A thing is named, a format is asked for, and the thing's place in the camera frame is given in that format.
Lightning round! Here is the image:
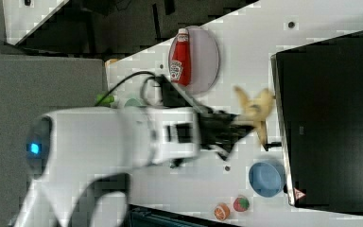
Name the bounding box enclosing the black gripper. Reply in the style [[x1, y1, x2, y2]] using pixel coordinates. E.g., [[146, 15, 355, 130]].
[[199, 111, 253, 161]]

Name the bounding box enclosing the peeled toy banana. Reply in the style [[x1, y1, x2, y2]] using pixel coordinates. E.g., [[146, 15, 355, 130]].
[[233, 86, 275, 147]]

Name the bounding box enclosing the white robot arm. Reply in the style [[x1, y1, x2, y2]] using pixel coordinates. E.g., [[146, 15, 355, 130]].
[[11, 107, 253, 227]]

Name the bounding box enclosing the blue cup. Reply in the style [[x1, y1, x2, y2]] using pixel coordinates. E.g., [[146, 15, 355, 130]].
[[248, 160, 285, 198]]

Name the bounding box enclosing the red toy strawberry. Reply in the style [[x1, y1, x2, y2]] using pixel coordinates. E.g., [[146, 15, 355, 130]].
[[233, 196, 250, 212]]

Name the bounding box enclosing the orange slice toy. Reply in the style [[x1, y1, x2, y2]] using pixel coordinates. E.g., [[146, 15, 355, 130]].
[[214, 202, 230, 221]]

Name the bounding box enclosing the grey round plate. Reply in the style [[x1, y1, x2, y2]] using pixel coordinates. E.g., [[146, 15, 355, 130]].
[[168, 26, 219, 95]]

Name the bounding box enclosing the red ketchup bottle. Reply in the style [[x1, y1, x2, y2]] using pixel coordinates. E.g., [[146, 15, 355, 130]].
[[170, 28, 191, 86]]

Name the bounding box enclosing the black cable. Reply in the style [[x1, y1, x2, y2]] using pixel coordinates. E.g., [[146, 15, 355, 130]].
[[94, 70, 212, 114]]

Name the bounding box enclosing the blue metal frame rail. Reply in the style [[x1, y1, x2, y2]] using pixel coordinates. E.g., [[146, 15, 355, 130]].
[[123, 205, 236, 227]]

